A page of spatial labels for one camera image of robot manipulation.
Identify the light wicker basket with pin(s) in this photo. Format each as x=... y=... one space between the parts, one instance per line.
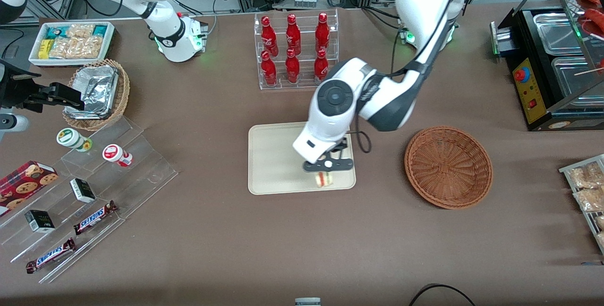
x=121 y=98

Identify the steel food pan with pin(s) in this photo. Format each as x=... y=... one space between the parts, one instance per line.
x=557 y=32
x=573 y=79

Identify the clear acrylic bottle rack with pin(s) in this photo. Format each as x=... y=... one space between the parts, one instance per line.
x=304 y=84

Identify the white plastic snack bin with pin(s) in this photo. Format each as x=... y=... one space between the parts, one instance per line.
x=35 y=61

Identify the teal snack packet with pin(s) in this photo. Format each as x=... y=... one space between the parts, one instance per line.
x=56 y=32

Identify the triangular sandwich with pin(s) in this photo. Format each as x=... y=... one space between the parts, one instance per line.
x=323 y=179

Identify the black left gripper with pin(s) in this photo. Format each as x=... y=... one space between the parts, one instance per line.
x=341 y=145

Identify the clear acrylic step display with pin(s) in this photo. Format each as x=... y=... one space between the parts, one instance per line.
x=141 y=174

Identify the snickers chocolate bar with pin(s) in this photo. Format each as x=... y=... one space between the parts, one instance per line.
x=51 y=256
x=94 y=217

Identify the white power strip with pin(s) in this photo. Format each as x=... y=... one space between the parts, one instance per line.
x=305 y=1

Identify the clear bagged pastry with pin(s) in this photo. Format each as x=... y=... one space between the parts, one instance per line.
x=592 y=200
x=587 y=176

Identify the red cola bottle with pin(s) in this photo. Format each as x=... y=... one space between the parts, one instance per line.
x=293 y=37
x=292 y=70
x=269 y=72
x=322 y=35
x=270 y=39
x=321 y=65

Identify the yellow snack packet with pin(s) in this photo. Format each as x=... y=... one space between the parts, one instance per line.
x=45 y=49

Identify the red plaid cookie box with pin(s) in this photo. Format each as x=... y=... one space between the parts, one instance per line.
x=23 y=186

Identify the red lid yogurt cup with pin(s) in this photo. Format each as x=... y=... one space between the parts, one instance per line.
x=113 y=153

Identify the small grey device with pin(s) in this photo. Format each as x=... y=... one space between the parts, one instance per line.
x=307 y=301

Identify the black food warmer machine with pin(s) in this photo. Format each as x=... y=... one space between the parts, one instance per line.
x=533 y=108

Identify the green lid yogurt cup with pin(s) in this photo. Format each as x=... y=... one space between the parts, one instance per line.
x=70 y=137

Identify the beige plastic tray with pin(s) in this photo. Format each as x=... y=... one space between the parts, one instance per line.
x=273 y=160

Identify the brown wicker basket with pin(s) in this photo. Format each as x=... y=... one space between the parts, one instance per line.
x=448 y=167

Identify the clear peanut snack bag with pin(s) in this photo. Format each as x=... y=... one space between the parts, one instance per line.
x=78 y=47

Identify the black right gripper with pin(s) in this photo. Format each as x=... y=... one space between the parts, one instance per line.
x=19 y=92

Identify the small black box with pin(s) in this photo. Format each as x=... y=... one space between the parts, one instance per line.
x=83 y=190
x=40 y=221

